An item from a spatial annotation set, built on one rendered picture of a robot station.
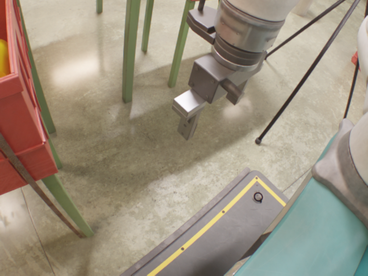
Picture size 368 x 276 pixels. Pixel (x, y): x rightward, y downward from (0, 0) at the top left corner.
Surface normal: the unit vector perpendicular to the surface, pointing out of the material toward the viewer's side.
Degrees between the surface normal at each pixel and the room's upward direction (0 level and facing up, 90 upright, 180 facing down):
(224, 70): 0
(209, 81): 90
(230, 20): 90
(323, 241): 0
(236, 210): 0
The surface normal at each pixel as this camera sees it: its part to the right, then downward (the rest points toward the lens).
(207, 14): 0.19, -0.58
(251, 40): -0.11, 0.79
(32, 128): 0.52, 0.74
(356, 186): -0.77, 0.33
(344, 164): -0.96, -0.10
